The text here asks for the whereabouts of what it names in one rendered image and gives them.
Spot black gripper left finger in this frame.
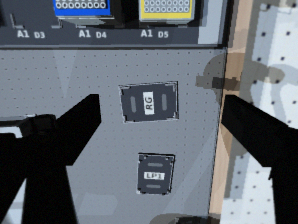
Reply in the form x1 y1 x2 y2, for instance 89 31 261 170
0 94 101 224

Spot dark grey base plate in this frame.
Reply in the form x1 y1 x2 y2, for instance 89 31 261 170
0 0 232 224

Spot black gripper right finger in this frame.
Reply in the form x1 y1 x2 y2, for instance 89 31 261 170
221 95 298 224

